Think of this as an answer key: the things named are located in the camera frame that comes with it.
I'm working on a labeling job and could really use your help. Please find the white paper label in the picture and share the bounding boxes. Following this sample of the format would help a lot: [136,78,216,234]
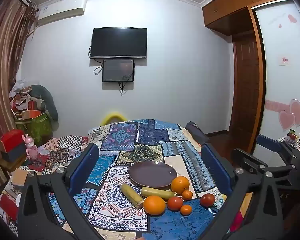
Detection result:
[278,55,292,67]

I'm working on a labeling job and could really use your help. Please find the dark red tomato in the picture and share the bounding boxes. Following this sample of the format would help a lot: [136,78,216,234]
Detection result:
[200,193,216,207]

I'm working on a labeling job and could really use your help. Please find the checkered printed cloth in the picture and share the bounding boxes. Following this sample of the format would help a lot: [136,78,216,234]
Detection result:
[44,135,90,174]

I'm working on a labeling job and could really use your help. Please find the wooden overhead cabinet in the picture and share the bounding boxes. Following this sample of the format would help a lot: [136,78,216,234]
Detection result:
[202,0,293,34]

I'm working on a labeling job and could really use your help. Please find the small black wall monitor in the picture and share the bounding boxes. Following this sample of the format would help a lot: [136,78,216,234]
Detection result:
[102,59,135,83]

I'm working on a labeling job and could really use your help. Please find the dark purple plate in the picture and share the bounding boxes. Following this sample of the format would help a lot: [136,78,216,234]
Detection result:
[128,161,178,189]

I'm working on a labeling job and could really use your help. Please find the red cloth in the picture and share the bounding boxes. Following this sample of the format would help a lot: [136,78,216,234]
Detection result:
[230,209,243,233]

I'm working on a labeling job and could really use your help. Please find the pink heart stickers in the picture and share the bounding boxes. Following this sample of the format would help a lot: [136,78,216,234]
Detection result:
[265,99,300,133]

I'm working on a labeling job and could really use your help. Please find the dark fabric bag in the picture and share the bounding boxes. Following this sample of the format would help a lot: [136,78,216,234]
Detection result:
[185,121,210,145]

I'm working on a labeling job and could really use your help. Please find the brown wooden door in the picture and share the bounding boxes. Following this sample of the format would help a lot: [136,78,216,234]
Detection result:
[231,30,267,150]

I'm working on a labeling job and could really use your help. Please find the brown cardboard box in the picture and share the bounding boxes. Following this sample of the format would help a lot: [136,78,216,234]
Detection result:
[11,167,38,188]

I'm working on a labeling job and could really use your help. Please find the grey long pillow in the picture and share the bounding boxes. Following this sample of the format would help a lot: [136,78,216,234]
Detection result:
[30,85,59,120]

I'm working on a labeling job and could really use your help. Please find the black wall television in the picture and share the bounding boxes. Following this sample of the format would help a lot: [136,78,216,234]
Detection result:
[90,27,148,59]

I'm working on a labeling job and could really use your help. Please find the patchwork printed blanket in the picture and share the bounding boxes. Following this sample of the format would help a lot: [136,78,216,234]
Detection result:
[47,119,228,240]

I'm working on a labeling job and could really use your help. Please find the white air conditioner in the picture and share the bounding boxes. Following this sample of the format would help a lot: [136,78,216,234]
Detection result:
[37,0,87,25]

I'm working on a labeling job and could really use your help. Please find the large orange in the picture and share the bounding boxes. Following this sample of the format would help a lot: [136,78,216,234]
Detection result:
[143,195,166,215]
[171,176,190,195]

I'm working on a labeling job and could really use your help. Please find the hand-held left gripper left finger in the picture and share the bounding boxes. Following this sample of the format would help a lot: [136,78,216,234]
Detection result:
[17,143,108,240]

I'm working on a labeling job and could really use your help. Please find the dark grey box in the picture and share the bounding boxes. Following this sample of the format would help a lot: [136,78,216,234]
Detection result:
[0,144,27,163]

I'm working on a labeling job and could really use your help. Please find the black television cable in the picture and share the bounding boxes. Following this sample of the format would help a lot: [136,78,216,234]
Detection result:
[88,45,103,75]

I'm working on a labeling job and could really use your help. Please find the pink toy rabbit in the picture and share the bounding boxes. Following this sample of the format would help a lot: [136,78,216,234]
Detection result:
[24,134,39,160]

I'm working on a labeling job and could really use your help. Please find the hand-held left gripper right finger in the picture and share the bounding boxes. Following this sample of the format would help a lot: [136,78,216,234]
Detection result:
[200,144,284,240]

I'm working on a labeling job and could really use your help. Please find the red box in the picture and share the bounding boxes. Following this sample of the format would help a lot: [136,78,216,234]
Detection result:
[0,129,25,153]

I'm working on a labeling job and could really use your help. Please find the black monitor cable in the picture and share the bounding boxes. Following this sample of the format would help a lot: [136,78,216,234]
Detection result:
[118,75,135,95]

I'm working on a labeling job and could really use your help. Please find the pile of papers and boxes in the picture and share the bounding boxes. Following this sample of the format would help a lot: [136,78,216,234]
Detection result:
[9,80,47,120]

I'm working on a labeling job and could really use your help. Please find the striped brown curtain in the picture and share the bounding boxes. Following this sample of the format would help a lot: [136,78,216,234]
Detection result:
[0,0,38,188]

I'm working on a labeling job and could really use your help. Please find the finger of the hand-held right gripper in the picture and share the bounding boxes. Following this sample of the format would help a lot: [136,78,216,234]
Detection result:
[231,148,269,174]
[256,134,292,160]

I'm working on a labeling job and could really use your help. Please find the white wardrobe sliding door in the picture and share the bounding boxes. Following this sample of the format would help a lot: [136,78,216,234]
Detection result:
[255,0,300,160]

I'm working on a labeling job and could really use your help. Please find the yellow plush object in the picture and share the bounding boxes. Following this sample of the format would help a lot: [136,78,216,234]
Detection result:
[101,112,127,125]

